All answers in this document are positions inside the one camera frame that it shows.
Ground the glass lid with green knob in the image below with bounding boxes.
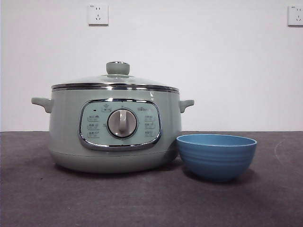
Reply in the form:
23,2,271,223
51,61,180,92

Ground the pale green electric steamer pot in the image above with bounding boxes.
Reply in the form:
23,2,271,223
31,87,195,175

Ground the blue ribbed bowl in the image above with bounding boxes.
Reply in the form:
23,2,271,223
176,134,258,183

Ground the white wall socket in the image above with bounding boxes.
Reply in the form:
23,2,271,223
88,4,109,26
287,5,303,27

